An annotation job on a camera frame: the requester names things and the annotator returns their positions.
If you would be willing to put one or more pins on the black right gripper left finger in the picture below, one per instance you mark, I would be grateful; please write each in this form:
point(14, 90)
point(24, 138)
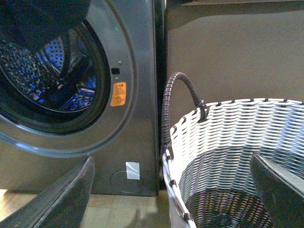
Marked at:
point(61, 205)

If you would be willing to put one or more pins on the orange warning sticker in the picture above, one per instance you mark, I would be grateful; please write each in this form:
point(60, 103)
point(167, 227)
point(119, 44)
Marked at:
point(119, 94)

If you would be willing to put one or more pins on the grey front-load washing machine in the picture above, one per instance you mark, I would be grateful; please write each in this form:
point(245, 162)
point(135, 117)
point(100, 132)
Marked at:
point(55, 103)

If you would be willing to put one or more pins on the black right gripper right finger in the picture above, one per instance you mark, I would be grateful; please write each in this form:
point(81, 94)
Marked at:
point(281, 192)

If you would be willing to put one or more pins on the white woven laundry basket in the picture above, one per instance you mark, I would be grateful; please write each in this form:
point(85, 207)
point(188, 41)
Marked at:
point(207, 168)

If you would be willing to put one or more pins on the dark wrapped basket handle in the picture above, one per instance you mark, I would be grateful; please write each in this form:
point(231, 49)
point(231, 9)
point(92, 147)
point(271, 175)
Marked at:
point(166, 102)

